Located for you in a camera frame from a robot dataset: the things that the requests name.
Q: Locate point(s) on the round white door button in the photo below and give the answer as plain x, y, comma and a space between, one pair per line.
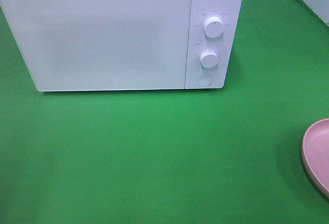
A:
205, 79

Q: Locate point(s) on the white round knob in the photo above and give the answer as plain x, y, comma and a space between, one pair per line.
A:
208, 59
213, 26

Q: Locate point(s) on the pink round plate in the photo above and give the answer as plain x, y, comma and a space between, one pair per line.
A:
314, 152

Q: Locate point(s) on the white microwave oven body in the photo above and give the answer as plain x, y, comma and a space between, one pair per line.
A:
213, 0

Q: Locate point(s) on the green table cloth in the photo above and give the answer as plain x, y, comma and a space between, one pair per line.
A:
230, 155

